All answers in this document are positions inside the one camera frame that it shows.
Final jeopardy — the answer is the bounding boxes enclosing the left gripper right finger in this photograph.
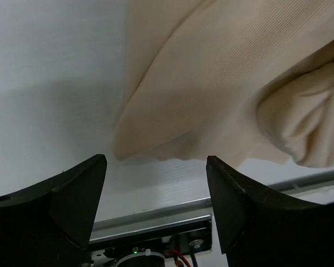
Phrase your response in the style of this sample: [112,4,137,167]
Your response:
[206,156,334,266]

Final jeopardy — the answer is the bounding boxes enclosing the beige trousers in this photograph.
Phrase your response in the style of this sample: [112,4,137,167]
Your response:
[112,1,334,167]

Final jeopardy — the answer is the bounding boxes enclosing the front aluminium rail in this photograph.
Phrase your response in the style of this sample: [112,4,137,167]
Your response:
[89,170,334,250]

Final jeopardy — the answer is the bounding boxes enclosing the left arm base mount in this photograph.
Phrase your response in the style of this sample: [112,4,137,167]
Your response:
[88,217,212,266]

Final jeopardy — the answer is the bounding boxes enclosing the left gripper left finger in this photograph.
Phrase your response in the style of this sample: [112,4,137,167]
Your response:
[0,154,107,267]

